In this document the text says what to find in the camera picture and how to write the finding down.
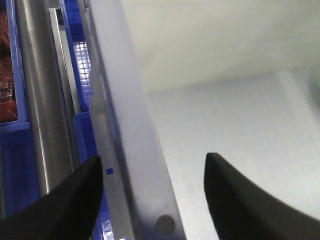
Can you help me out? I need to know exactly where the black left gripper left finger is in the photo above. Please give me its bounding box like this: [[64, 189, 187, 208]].
[[0, 155, 103, 240]]

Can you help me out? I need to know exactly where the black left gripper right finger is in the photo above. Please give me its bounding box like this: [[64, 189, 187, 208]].
[[203, 152, 320, 240]]

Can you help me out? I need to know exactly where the white plastic tote bin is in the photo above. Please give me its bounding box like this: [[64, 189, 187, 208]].
[[81, 0, 320, 240]]

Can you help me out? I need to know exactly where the blue bin near left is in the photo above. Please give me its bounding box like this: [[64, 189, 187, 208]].
[[0, 0, 40, 219]]

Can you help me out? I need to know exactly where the blue bin lower shelf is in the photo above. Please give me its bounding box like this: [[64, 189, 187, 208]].
[[59, 0, 113, 240]]

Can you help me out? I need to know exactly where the metal shelf rail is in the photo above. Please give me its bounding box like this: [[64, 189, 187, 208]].
[[15, 0, 74, 196]]

